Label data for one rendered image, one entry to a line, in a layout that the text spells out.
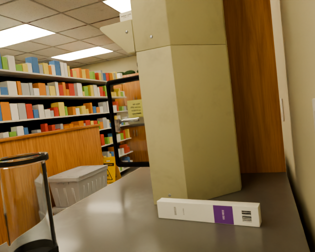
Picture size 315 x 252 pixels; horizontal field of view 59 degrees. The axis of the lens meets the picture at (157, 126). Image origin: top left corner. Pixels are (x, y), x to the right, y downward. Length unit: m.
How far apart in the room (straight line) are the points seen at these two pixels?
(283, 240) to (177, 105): 0.43
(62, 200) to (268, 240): 2.74
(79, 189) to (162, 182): 2.24
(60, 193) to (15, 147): 0.65
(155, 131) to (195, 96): 0.16
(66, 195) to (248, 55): 2.47
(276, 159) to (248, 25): 0.52
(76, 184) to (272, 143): 2.25
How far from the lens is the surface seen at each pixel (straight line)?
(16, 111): 3.83
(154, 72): 0.85
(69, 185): 3.10
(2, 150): 2.99
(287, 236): 0.68
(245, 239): 0.66
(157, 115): 0.84
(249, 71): 1.16
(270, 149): 1.17
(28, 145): 3.19
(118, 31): 0.92
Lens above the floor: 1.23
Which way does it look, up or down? 3 degrees down
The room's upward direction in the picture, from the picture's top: 7 degrees counter-clockwise
